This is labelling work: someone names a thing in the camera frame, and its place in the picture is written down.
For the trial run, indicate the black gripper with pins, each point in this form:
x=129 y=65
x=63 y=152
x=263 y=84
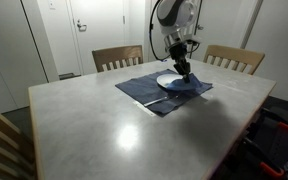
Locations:
x=180 y=60

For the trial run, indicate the light blue microfibre cloth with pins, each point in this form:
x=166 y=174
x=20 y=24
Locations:
x=187 y=86

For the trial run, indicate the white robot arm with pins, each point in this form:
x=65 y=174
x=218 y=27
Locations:
x=184 y=16

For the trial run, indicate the white round plate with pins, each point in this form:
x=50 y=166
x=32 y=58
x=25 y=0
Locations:
x=165 y=81

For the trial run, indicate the dark blue fabric placemat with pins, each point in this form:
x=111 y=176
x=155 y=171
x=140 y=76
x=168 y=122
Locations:
x=137 y=88

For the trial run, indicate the wooden slat-back chair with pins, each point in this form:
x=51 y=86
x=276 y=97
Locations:
x=117 y=53
x=234 y=53
x=0 y=140

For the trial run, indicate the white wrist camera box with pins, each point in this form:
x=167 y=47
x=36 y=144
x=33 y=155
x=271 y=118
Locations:
x=194 y=41

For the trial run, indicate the small white switch plate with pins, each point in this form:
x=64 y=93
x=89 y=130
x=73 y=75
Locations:
x=52 y=4

